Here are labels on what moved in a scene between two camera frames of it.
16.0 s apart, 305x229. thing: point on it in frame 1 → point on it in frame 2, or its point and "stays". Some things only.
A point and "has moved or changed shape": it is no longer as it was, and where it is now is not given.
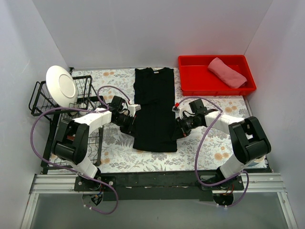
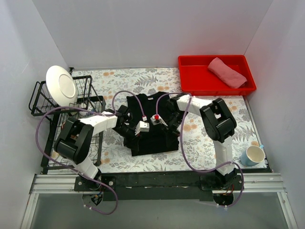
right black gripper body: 179,127 → 171,125
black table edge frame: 159,186 stays
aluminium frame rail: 43,183 stays
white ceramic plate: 62,85 stays
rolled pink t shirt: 231,78 stays
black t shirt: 155,130 has moved or changed shape
